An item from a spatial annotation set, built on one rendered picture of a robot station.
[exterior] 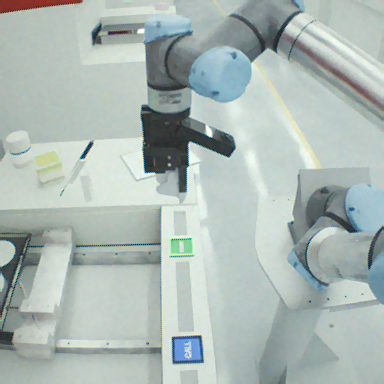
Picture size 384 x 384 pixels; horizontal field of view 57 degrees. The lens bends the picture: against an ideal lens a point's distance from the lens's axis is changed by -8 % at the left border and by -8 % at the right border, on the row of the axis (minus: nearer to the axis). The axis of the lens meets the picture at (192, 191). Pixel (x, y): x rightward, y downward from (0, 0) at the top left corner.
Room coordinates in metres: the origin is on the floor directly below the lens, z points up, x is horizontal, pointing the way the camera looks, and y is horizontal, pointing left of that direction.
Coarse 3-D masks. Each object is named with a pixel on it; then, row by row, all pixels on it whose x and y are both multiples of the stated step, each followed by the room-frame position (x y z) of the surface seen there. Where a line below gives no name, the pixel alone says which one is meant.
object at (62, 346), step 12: (0, 348) 0.38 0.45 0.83; (12, 348) 0.38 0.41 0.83; (60, 348) 0.39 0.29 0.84; (72, 348) 0.39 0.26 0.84; (84, 348) 0.39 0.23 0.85; (96, 348) 0.39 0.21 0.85; (108, 348) 0.40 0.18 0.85; (120, 348) 0.40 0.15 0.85; (132, 348) 0.40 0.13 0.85; (144, 348) 0.40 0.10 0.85; (156, 348) 0.40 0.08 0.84
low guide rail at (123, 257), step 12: (84, 252) 0.68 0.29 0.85; (96, 252) 0.68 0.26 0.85; (108, 252) 0.68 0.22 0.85; (120, 252) 0.68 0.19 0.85; (132, 252) 0.68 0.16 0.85; (144, 252) 0.68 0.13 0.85; (156, 252) 0.68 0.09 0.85; (24, 264) 0.65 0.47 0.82; (36, 264) 0.65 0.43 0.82; (72, 264) 0.66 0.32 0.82; (96, 264) 0.66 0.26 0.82; (120, 264) 0.67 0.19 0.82
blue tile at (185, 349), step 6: (180, 342) 0.35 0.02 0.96; (186, 342) 0.35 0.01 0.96; (192, 342) 0.35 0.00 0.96; (198, 342) 0.35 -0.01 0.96; (180, 348) 0.34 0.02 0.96; (186, 348) 0.34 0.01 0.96; (192, 348) 0.34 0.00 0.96; (198, 348) 0.34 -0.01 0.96; (180, 354) 0.33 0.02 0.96; (186, 354) 0.33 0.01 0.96; (192, 354) 0.33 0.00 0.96; (198, 354) 0.33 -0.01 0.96; (180, 360) 0.31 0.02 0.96; (186, 360) 0.31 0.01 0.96
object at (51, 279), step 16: (48, 256) 0.63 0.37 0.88; (64, 256) 0.63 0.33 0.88; (48, 272) 0.58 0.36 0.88; (64, 272) 0.58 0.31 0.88; (32, 288) 0.53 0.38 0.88; (48, 288) 0.53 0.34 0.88; (64, 288) 0.54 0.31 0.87; (32, 320) 0.43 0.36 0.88; (48, 320) 0.44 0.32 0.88; (16, 352) 0.35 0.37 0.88; (32, 352) 0.35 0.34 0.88; (48, 352) 0.36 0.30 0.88
